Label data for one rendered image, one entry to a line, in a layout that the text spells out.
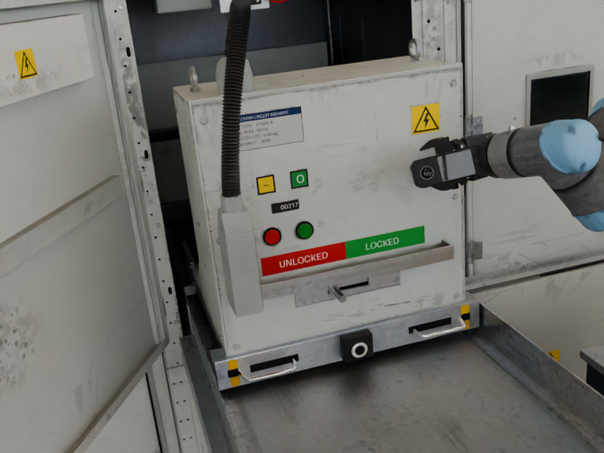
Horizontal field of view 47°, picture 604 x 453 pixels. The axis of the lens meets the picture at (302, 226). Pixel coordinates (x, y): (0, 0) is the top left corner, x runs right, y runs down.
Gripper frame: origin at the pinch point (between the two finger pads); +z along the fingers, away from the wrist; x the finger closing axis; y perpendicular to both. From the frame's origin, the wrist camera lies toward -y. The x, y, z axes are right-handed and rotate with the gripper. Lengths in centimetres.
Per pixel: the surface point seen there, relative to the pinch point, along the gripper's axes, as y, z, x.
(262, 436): -38, 6, -37
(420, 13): 23.1, 15.8, 29.5
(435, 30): 26.2, 15.6, 25.6
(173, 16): 2, 98, 54
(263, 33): 28, 94, 44
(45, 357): -66, 19, -15
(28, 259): -65, 13, 1
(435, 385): -5.6, -0.8, -39.3
